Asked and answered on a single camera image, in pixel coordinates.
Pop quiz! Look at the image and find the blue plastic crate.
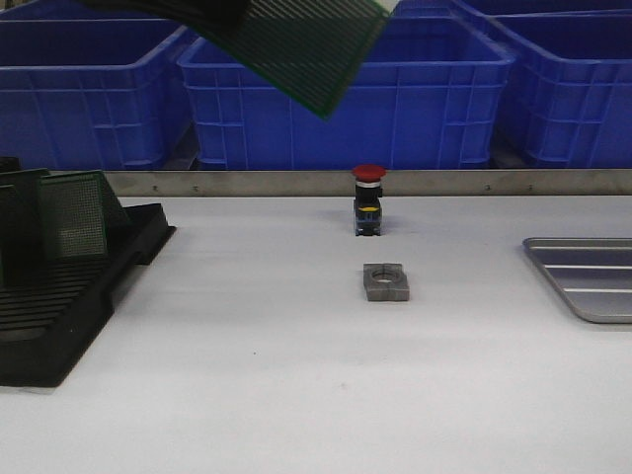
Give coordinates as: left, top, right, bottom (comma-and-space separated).
489, 14, 631, 169
1, 19, 196, 171
179, 17, 514, 171

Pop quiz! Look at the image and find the red emergency stop button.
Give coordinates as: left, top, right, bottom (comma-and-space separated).
352, 164, 386, 236

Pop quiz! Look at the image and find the dark green rear board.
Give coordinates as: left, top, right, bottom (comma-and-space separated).
1, 168, 50, 200

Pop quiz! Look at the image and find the grey metal clamp block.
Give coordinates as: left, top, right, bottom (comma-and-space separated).
362, 263, 410, 302

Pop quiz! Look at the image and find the metal table edge rail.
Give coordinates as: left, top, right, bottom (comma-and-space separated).
106, 169, 631, 198

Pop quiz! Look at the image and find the silver metal tray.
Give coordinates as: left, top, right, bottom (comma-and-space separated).
522, 237, 631, 325

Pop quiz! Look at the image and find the right blue plastic crate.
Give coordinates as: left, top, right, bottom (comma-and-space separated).
489, 14, 631, 169

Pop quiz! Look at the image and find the far left blue crate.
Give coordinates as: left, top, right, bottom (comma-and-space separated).
0, 0, 226, 24

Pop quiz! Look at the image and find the black slotted board rack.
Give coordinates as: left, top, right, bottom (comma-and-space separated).
1, 198, 175, 388

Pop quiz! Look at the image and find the centre blue plastic crate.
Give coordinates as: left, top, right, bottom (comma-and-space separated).
179, 17, 514, 171

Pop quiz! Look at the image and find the green perforated circuit board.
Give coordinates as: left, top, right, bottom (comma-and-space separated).
85, 0, 393, 119

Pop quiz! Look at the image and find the green circuit board in rack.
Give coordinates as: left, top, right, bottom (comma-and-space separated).
38, 171, 131, 261

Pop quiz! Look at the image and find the far right blue crate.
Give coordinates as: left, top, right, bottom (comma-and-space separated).
393, 0, 631, 20

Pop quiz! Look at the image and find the left blue plastic crate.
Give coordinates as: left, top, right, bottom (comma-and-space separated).
1, 19, 196, 171

